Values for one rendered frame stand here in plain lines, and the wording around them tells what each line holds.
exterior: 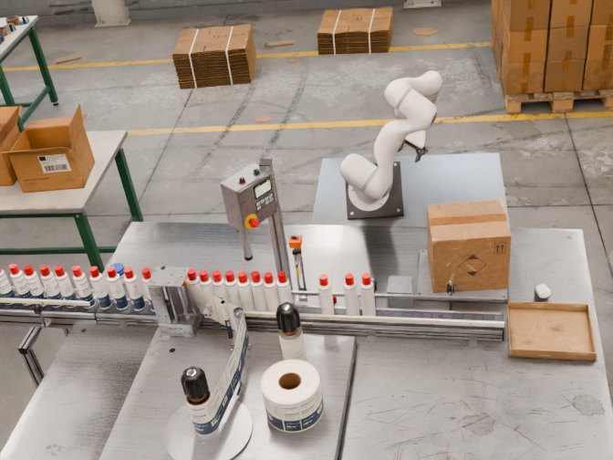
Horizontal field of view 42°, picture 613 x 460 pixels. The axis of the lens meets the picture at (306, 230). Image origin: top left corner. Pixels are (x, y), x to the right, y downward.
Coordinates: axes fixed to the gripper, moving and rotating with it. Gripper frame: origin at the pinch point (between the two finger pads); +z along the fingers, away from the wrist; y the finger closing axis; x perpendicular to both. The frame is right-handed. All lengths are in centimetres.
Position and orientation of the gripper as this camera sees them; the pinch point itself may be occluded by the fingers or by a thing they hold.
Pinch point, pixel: (409, 154)
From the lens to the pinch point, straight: 343.8
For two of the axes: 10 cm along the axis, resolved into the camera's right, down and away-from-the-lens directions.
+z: -2.7, 7.8, -5.6
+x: 4.6, -4.1, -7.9
